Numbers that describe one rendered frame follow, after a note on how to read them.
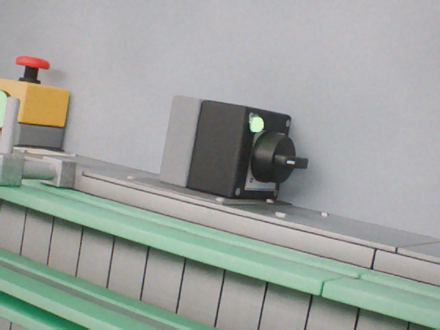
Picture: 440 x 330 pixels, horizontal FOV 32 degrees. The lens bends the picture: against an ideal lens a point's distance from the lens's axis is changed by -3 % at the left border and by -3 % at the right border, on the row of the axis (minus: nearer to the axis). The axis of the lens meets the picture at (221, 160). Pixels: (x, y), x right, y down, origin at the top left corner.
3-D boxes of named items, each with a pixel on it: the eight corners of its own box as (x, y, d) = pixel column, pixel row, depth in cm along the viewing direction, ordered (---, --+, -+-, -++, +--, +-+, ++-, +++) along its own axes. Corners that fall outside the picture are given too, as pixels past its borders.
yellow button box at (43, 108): (24, 141, 91) (-24, 137, 85) (34, 79, 91) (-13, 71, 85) (64, 150, 87) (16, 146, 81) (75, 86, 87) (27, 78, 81)
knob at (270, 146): (273, 182, 70) (305, 189, 68) (246, 181, 66) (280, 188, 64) (281, 133, 70) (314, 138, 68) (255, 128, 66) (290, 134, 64)
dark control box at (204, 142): (210, 185, 76) (156, 182, 69) (224, 104, 76) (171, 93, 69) (282, 201, 72) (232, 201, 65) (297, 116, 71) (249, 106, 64)
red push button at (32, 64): (4, 82, 85) (9, 53, 85) (30, 86, 88) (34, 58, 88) (27, 86, 83) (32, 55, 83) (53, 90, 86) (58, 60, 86)
